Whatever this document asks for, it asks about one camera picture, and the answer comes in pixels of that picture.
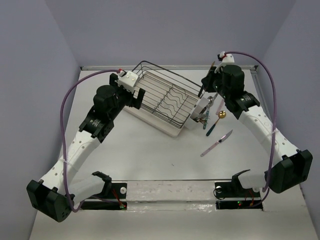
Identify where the silver knife pink handle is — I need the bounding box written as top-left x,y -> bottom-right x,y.
200,130 -> 233,157

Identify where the grey wire dish rack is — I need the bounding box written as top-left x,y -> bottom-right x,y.
116,60 -> 206,130

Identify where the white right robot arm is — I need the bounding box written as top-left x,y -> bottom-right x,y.
201,64 -> 313,196

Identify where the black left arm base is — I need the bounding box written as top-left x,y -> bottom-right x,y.
81,181 -> 128,211

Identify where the gold fork green handle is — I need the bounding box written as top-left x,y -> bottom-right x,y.
197,62 -> 215,98

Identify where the gold spoon green handle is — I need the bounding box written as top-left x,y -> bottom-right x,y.
206,110 -> 227,137

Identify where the silver fork teal handle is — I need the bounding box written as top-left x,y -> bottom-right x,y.
194,113 -> 210,125

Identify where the silver spoon teal handle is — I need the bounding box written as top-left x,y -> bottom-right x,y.
202,96 -> 215,130

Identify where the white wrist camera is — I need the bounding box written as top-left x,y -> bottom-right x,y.
217,51 -> 235,69
117,69 -> 140,94

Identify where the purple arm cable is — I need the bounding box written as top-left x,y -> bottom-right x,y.
224,51 -> 277,193
59,69 -> 125,214

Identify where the cream drip tray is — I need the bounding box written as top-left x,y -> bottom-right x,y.
118,71 -> 201,138

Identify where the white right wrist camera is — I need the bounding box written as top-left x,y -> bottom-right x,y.
217,51 -> 235,69

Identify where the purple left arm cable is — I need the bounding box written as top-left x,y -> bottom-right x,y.
59,69 -> 125,214

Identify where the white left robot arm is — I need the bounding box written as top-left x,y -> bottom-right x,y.
26,69 -> 145,223

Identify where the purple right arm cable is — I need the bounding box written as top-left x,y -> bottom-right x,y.
224,51 -> 277,193

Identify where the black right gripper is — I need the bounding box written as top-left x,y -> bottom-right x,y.
202,65 -> 230,99

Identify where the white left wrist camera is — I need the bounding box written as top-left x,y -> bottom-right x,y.
117,69 -> 140,94

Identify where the white cutlery holder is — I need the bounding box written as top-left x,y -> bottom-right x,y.
184,97 -> 210,130

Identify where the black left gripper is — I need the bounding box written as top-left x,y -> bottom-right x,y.
109,73 -> 145,120

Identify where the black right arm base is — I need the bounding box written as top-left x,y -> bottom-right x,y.
213,170 -> 263,210

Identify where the silver spoon pink handle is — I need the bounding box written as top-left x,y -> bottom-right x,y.
215,99 -> 225,115

